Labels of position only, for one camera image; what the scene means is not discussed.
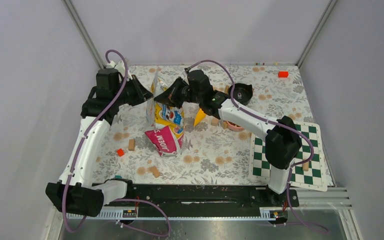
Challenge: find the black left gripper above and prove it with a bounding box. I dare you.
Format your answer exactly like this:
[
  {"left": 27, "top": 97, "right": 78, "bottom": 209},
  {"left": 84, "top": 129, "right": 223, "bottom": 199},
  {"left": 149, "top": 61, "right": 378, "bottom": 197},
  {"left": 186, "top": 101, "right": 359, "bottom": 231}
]
[{"left": 113, "top": 74, "right": 154, "bottom": 106}]

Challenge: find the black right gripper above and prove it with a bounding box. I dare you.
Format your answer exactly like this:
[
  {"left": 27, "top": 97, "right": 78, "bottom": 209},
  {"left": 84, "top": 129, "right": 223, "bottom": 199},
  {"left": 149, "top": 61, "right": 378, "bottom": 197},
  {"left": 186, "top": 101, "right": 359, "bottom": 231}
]
[{"left": 154, "top": 77, "right": 203, "bottom": 110}]

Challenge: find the yellow plastic scoop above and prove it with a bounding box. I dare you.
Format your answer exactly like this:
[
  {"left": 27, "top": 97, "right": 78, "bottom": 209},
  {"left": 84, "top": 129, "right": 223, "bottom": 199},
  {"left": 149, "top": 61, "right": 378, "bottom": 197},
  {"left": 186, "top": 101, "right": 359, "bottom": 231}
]
[{"left": 193, "top": 108, "right": 207, "bottom": 127}]

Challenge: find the pet food bag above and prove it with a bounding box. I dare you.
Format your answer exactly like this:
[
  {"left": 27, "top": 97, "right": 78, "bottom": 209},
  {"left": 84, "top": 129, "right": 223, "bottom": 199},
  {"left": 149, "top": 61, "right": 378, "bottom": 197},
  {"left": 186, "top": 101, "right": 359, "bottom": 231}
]
[{"left": 143, "top": 71, "right": 186, "bottom": 157}]

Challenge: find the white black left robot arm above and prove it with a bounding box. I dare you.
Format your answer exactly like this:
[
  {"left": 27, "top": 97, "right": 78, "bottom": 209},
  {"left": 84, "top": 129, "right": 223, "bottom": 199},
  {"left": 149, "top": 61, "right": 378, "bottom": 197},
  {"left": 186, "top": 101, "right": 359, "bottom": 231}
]
[{"left": 45, "top": 61, "right": 153, "bottom": 217}]

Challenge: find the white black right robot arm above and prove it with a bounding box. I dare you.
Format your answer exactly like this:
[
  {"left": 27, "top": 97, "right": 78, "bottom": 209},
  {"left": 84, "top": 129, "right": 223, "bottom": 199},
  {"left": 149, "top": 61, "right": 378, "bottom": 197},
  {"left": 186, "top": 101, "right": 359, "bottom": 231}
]
[{"left": 154, "top": 70, "right": 302, "bottom": 206}]

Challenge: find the pink pet food bowl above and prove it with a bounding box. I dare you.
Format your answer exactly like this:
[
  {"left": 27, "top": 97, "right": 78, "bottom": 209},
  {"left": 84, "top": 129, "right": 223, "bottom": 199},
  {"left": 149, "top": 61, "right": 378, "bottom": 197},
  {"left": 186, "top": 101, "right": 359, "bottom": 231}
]
[{"left": 225, "top": 121, "right": 244, "bottom": 132}]

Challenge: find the wooden cylinder near bowl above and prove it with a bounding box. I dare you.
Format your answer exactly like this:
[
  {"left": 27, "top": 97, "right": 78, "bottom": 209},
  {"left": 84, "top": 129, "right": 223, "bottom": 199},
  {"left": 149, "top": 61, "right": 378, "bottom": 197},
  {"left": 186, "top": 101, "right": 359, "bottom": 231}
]
[{"left": 210, "top": 117, "right": 219, "bottom": 127}]

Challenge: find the wooden block left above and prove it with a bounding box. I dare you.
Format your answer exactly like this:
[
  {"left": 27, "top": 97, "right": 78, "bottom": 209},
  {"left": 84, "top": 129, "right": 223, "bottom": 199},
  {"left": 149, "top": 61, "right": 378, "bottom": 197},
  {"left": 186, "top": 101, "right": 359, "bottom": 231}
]
[{"left": 127, "top": 138, "right": 136, "bottom": 152}]

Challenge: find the small wooden block by bowl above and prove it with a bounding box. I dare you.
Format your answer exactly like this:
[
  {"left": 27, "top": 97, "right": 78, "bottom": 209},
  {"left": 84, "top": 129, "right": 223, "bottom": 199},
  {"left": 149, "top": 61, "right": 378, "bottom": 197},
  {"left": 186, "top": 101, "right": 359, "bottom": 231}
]
[{"left": 221, "top": 121, "right": 228, "bottom": 129}]

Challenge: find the red block at front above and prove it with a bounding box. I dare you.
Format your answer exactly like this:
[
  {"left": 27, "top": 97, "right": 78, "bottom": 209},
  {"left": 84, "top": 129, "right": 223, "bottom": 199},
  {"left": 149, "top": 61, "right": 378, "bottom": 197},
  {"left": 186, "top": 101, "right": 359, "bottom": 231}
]
[{"left": 116, "top": 148, "right": 125, "bottom": 157}]

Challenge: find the red block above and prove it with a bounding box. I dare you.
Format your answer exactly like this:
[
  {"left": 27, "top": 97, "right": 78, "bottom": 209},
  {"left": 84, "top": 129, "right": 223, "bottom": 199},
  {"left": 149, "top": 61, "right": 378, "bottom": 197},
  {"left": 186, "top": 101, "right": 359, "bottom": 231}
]
[
  {"left": 116, "top": 148, "right": 125, "bottom": 157},
  {"left": 277, "top": 71, "right": 289, "bottom": 78}
]

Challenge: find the black round lid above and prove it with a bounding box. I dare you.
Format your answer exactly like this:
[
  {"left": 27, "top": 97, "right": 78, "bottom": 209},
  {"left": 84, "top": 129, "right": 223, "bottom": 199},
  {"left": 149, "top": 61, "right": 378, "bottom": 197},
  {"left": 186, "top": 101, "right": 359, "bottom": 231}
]
[{"left": 228, "top": 82, "right": 254, "bottom": 106}]

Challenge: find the floral table mat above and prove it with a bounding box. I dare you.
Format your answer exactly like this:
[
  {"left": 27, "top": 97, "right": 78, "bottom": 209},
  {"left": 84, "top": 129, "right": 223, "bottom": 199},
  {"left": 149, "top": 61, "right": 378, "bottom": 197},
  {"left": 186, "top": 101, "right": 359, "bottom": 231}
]
[{"left": 90, "top": 64, "right": 327, "bottom": 186}]

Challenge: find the wooden block front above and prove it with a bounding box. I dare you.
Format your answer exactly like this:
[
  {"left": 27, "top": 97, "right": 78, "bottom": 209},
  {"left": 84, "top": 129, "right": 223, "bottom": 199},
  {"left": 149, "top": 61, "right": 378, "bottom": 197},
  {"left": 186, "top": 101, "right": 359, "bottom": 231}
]
[{"left": 149, "top": 166, "right": 161, "bottom": 178}]

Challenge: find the red block at back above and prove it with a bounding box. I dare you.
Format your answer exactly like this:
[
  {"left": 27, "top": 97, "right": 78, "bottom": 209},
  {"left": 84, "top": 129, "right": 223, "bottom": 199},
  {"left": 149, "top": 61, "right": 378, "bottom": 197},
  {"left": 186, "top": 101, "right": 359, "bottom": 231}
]
[{"left": 277, "top": 71, "right": 289, "bottom": 78}]

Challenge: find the wooden cylinder on checkerboard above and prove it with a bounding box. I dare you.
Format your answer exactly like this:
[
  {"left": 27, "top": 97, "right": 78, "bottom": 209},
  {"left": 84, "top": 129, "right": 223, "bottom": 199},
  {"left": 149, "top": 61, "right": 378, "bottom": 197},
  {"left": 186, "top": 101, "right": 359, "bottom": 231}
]
[{"left": 301, "top": 161, "right": 310, "bottom": 172}]

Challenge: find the green white checkerboard mat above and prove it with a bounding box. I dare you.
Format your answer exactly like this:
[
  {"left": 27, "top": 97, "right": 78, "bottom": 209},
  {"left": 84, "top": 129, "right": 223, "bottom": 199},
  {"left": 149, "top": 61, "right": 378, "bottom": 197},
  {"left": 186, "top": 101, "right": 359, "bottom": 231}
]
[{"left": 249, "top": 119, "right": 328, "bottom": 194}]

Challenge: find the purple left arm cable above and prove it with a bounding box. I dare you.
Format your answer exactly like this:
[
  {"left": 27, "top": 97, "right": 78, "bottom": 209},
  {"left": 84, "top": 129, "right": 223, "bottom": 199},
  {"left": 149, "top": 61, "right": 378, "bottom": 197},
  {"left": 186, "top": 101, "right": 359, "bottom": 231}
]
[{"left": 61, "top": 49, "right": 172, "bottom": 238}]

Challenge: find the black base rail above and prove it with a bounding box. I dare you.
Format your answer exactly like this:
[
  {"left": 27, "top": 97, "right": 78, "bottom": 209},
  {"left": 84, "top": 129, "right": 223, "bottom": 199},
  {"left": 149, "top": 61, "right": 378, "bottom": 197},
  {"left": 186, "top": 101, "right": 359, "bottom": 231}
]
[{"left": 107, "top": 182, "right": 300, "bottom": 218}]

